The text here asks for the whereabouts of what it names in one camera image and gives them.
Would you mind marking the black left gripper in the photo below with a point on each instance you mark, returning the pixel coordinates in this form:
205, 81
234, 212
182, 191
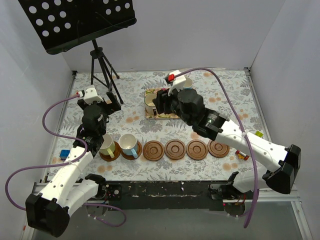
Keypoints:
110, 104

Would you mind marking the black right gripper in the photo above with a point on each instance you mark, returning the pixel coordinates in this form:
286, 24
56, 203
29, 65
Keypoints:
162, 101

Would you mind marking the cream mug with black handle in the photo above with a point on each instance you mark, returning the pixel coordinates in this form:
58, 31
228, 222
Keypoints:
149, 105

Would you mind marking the blue mug with white interior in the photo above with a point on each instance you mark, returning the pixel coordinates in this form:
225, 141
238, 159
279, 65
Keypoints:
188, 84

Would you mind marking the light blue mug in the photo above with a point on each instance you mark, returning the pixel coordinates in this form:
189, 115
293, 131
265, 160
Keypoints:
129, 145

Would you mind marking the yellow-green mug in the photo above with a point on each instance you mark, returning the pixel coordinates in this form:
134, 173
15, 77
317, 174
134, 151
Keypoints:
108, 146

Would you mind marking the brown wooden coaster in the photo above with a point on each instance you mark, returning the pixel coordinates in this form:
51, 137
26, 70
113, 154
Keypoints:
197, 150
175, 149
138, 150
108, 158
218, 150
153, 150

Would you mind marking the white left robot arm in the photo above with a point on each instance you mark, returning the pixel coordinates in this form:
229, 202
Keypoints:
50, 210

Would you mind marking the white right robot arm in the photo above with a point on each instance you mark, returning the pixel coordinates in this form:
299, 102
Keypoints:
282, 163

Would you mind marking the floral serving tray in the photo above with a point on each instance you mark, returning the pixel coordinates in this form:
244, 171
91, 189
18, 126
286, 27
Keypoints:
161, 116

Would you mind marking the floral tablecloth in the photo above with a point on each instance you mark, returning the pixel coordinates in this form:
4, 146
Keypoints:
226, 91

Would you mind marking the blue toy block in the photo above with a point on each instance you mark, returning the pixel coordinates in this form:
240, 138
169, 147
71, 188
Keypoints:
64, 154

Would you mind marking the toy car with red wheels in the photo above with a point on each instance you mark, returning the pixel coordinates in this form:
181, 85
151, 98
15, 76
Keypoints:
242, 155

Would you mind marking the black perforated music stand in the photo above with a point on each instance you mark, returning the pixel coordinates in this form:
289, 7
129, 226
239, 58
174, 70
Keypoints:
65, 24

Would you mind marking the lime green toy brick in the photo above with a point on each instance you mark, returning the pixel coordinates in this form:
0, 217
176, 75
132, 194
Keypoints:
259, 134

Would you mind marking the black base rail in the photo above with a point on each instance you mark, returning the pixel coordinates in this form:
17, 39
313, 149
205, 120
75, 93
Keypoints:
161, 195

